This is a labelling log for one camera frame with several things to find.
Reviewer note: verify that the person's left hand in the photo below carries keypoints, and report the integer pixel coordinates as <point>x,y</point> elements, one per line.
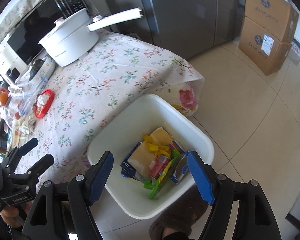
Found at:
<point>9,214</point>

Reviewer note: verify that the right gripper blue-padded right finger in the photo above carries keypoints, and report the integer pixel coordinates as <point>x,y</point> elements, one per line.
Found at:
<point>255,218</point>

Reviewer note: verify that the clear plastic water bottle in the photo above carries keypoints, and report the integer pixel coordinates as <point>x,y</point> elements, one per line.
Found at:
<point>28,99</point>

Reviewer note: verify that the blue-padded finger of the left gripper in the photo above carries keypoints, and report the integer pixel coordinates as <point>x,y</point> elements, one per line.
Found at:
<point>40,166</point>
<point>14,156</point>

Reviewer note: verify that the grey refrigerator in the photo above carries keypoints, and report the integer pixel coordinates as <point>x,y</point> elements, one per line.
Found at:
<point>185,27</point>

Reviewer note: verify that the dark green squash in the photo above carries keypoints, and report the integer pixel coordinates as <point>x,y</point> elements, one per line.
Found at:
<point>35,68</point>

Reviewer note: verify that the green snack bag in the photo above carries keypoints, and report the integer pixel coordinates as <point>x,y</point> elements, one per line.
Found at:
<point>155,185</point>

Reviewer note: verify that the floral tablecloth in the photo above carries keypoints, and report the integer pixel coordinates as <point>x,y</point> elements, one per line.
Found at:
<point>91,92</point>

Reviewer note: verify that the white ceramic bowl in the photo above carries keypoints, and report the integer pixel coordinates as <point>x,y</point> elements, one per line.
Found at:
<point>45,71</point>

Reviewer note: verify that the blue white milk carton box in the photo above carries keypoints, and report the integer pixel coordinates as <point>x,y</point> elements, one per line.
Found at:
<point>128,171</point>

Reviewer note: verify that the cardboard box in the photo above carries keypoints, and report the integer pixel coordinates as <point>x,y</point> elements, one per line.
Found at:
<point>276,16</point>
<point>263,48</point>

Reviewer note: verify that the yellow wrapper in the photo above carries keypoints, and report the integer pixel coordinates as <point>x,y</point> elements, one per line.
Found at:
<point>157,150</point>

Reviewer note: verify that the white crumpled tissue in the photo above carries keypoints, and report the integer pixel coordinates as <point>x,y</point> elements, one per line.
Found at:
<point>42,100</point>

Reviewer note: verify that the yellow bread package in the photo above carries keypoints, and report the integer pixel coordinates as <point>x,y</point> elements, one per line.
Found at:
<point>16,133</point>

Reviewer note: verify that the small tangerine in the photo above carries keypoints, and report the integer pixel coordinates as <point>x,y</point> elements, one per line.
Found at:
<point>17,116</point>

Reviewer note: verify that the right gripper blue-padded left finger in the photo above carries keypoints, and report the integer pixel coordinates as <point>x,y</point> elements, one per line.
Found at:
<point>46,219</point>

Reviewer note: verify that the white plastic trash bin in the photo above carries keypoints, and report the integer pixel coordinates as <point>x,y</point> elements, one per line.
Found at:
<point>122,134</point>

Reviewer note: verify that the large orange fruit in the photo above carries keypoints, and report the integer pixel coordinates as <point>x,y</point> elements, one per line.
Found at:
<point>4,98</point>

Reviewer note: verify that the upper cardboard box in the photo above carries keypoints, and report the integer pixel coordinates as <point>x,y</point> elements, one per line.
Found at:
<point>276,16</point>

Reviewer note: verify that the lower cardboard box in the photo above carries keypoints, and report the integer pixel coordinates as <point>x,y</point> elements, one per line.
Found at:
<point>263,48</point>

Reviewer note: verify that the red instant noodle lid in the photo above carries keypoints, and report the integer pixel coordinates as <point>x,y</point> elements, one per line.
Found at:
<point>41,112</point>

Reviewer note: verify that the black microwave oven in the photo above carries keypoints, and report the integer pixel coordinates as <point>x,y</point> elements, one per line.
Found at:
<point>25,36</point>

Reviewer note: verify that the white electric cooking pot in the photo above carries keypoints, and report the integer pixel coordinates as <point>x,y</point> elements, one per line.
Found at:
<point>73,37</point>

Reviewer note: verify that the brown fuzzy slipper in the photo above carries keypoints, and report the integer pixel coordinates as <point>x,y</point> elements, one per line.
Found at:
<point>177,220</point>

